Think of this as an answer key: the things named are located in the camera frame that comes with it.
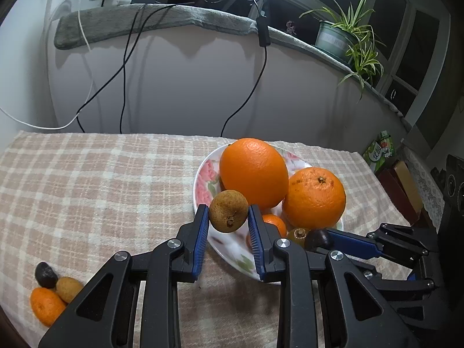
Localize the beige checkered tablecloth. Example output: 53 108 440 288
0 130 411 348

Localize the large rough mandarin orange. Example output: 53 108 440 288
282 167 346 230

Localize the white cable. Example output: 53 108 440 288
0 0 109 132

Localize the black cable pair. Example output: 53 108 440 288
75 3 179 135

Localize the green snack package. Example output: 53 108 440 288
362 130 396 173

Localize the brown longan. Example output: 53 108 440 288
209 190 249 233
56 277 83 304

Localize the small figurine on sill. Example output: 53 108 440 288
285 21 297 37

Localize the potted spider plant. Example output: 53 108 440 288
299 0 385 93

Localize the smooth navel orange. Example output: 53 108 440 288
220 138 289 210

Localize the green brown kiwi fruit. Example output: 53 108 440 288
286 228 309 248

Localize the ring light black cable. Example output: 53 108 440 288
220 16 272 138

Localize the dark plum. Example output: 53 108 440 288
35 262 58 289
304 229 334 251

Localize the medium tangerine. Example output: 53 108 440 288
30 287 66 328

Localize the brown longan front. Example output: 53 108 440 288
209 190 249 233

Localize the grey windowsill mat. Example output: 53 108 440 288
52 2 415 131

